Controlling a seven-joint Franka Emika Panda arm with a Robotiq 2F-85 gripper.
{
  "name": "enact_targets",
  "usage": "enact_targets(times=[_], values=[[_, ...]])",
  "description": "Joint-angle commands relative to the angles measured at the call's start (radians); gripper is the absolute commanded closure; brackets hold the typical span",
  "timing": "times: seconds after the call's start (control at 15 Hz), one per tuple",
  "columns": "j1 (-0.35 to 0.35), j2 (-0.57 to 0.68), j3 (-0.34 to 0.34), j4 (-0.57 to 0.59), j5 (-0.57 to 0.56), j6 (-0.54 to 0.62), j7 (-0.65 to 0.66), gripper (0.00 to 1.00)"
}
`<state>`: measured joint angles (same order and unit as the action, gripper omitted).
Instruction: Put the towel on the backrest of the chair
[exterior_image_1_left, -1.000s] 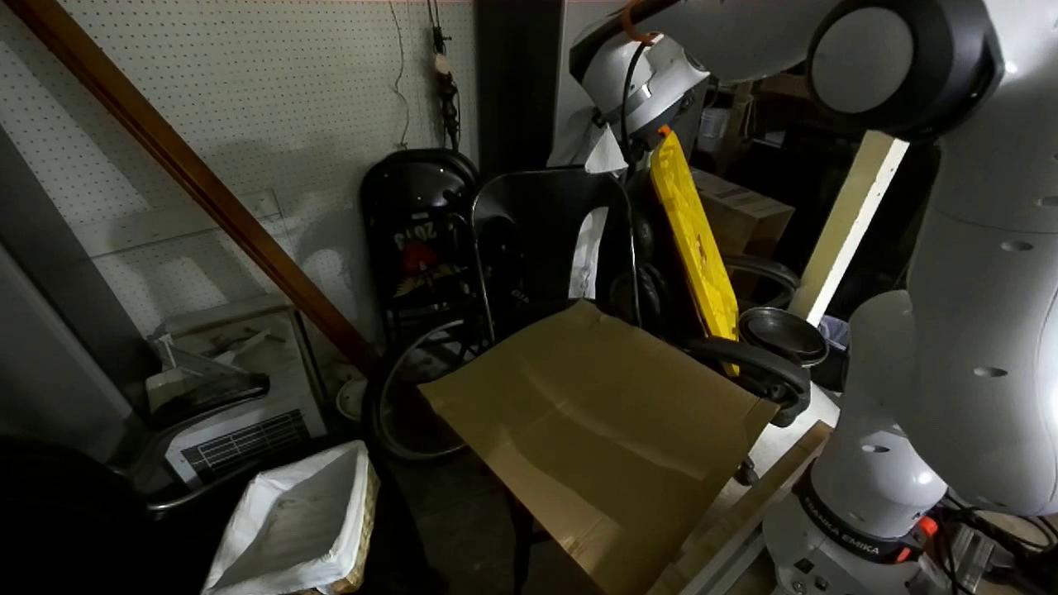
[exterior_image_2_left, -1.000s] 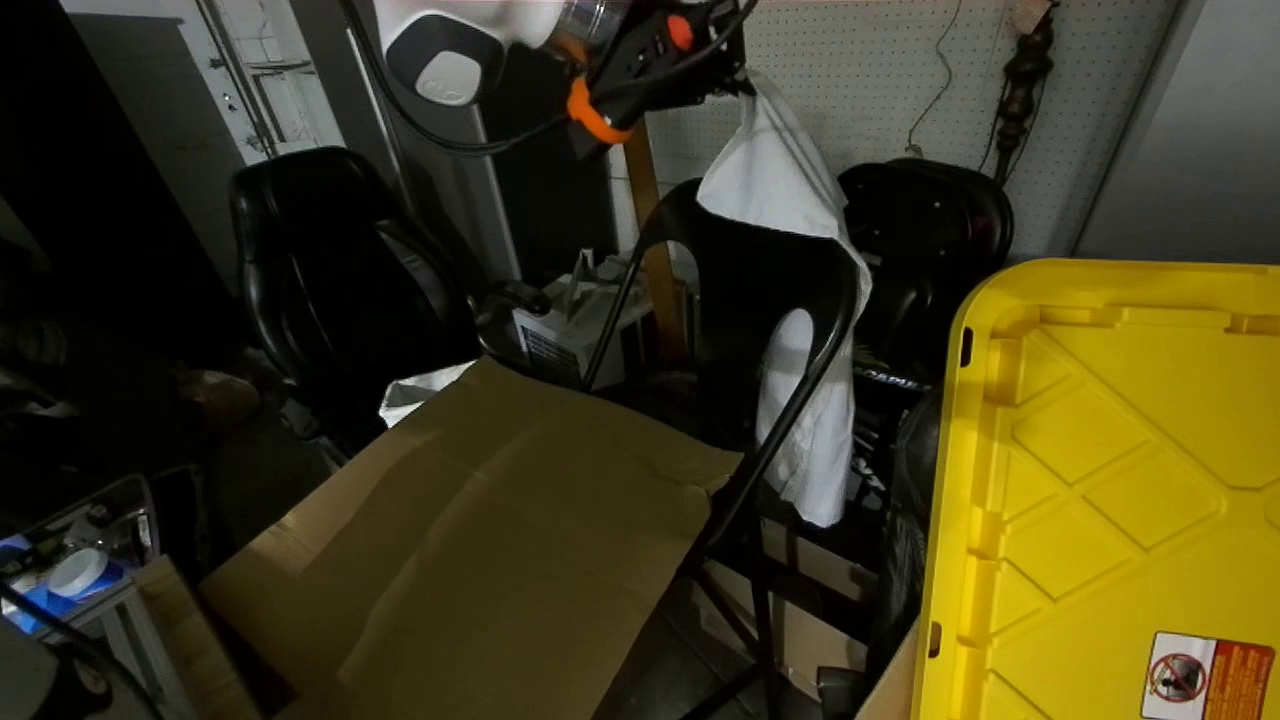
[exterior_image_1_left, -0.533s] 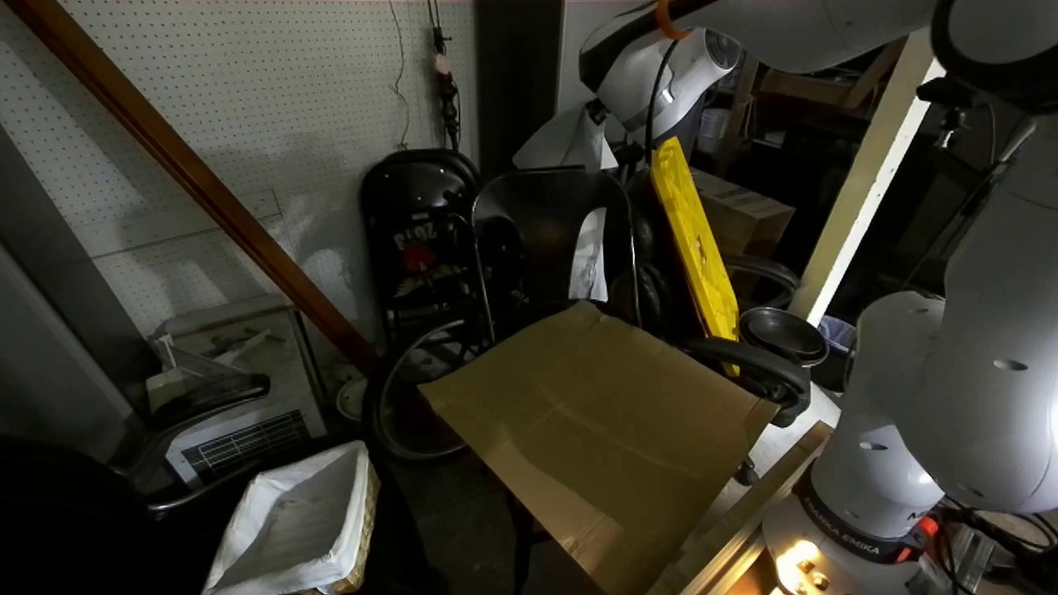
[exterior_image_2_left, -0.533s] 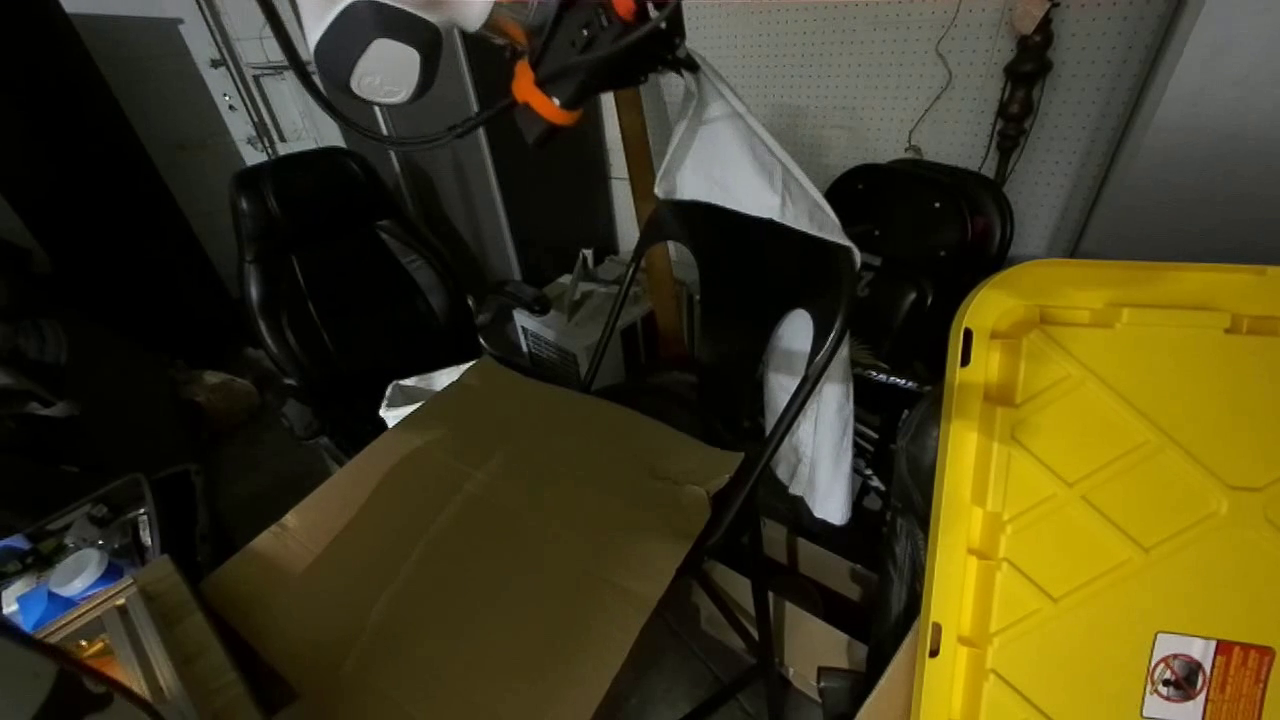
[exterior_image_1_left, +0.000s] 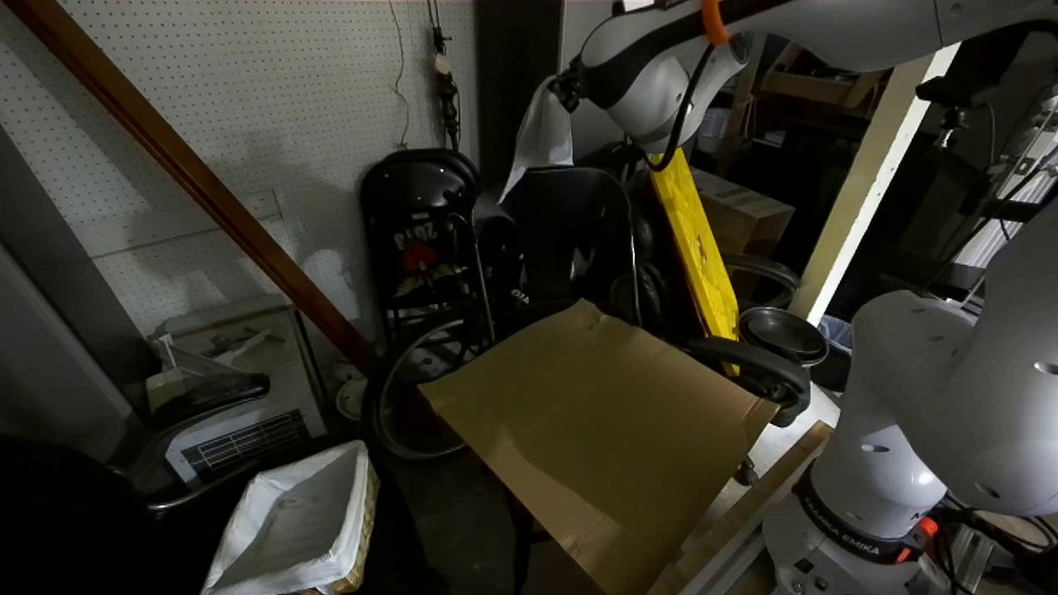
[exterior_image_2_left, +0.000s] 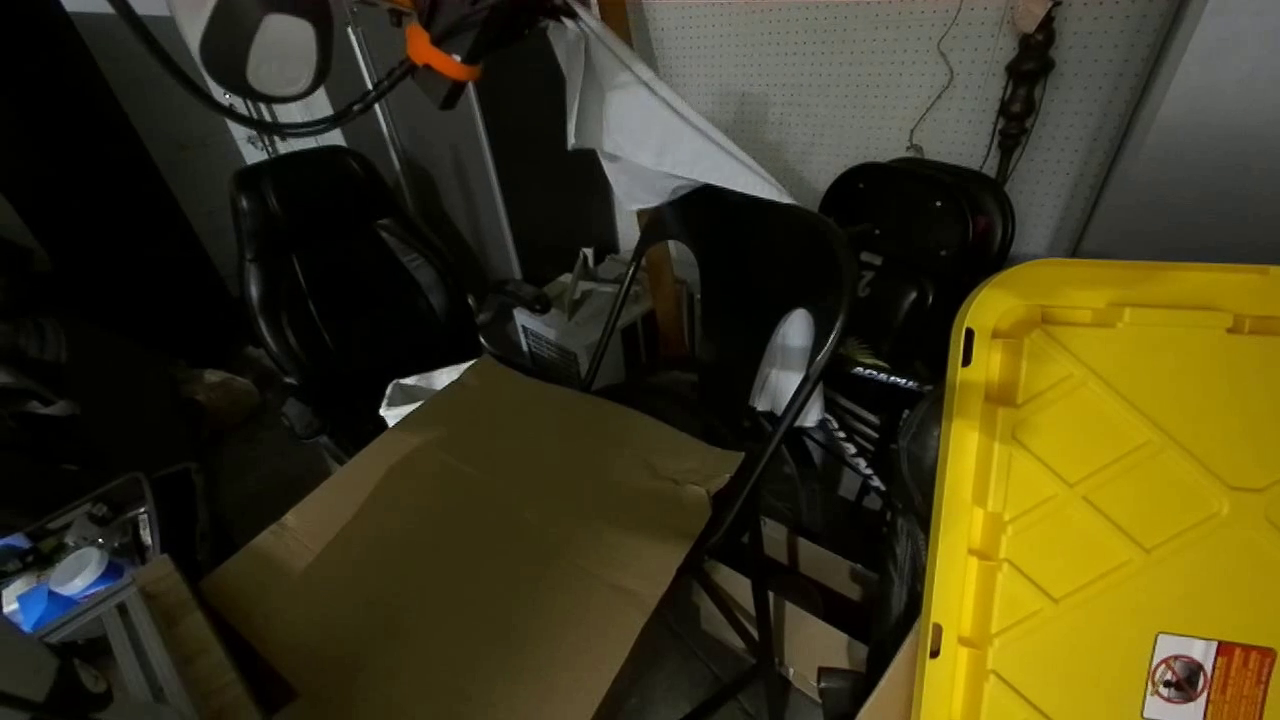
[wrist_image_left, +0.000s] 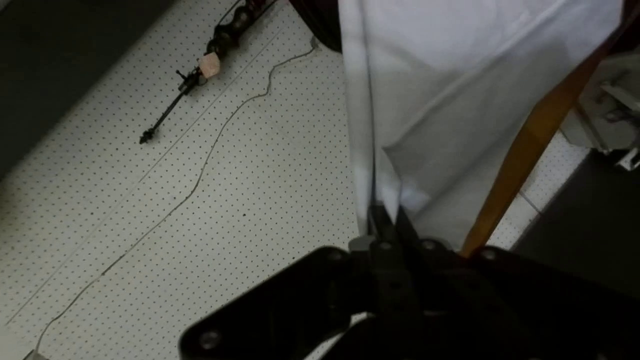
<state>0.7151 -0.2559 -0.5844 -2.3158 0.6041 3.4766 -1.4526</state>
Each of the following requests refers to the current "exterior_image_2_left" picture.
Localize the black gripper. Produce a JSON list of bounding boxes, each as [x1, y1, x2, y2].
[[435, 0, 579, 94]]

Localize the white cloth towel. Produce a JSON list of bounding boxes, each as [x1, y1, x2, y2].
[[540, 5, 832, 433]]

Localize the black folding chair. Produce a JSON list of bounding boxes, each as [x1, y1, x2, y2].
[[579, 179, 865, 720]]

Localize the black glossy shell chair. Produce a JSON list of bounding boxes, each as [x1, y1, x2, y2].
[[226, 139, 486, 456]]

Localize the brown wooden beam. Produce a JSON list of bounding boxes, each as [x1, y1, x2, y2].
[[590, 0, 640, 47]]

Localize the grey upright panel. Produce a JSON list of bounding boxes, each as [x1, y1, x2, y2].
[[338, 18, 526, 286]]

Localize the white grilled appliance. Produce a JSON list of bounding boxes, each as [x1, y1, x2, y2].
[[506, 252, 651, 391]]

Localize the white plastic bin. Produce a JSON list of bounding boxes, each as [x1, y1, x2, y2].
[[377, 357, 479, 433]]

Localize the brown cardboard sheet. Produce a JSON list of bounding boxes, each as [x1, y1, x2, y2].
[[197, 357, 746, 720]]

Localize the grey metal cabinet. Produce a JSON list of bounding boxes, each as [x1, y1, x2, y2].
[[1073, 0, 1280, 267]]

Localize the clear plastic storage box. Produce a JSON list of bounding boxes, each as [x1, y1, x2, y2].
[[0, 472, 169, 645]]

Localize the orange cable strap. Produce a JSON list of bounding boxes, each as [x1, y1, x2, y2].
[[383, 0, 486, 88]]

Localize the thick black cable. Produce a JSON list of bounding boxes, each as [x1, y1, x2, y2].
[[105, 0, 465, 139]]

